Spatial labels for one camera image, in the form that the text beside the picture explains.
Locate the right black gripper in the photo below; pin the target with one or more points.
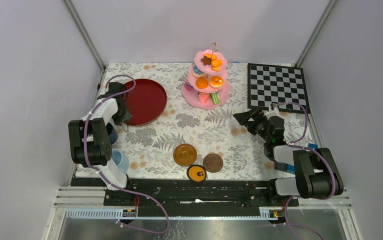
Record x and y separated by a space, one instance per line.
256 114

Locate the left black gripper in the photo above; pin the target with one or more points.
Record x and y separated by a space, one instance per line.
119 119

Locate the dark red round tray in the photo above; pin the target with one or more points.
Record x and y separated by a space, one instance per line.
146 102

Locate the orange pancake stack toy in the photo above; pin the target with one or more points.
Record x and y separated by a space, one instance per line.
216 82

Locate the orange round cookie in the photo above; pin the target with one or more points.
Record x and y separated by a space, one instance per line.
201 83

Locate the orange flower cookie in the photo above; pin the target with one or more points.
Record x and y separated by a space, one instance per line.
216 63

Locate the blue frosted donut toy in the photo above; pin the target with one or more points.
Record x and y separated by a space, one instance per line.
197 72

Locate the brown star cookie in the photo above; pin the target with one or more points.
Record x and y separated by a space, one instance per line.
206 61

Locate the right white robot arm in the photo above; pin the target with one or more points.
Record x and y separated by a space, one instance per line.
314 174

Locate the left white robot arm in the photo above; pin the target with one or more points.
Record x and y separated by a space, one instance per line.
89 140

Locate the floral tablecloth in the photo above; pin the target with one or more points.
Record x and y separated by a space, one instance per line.
149 148

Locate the black white chessboard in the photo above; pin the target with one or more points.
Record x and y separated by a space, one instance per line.
271 84

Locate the green layered cake slice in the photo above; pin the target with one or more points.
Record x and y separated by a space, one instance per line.
215 98

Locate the dark blue mug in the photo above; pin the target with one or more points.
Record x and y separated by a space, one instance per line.
112 134

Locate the dark brown wooden coaster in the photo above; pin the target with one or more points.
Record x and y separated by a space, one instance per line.
213 163

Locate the pink three-tier cake stand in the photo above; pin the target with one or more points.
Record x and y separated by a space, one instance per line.
224 91

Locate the blue toy brick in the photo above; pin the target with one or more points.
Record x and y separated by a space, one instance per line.
312 145

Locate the light brown wooden coaster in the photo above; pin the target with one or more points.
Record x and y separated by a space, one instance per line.
185 155

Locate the purple cake slice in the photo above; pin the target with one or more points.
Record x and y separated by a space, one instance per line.
188 86

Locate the orange face black coaster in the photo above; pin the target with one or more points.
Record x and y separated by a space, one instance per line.
196 173

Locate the light blue mug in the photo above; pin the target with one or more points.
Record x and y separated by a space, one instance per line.
120 160

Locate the square orange cracker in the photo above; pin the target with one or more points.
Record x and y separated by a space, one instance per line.
210 56

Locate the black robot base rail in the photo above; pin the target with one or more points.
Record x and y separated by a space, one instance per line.
184 198

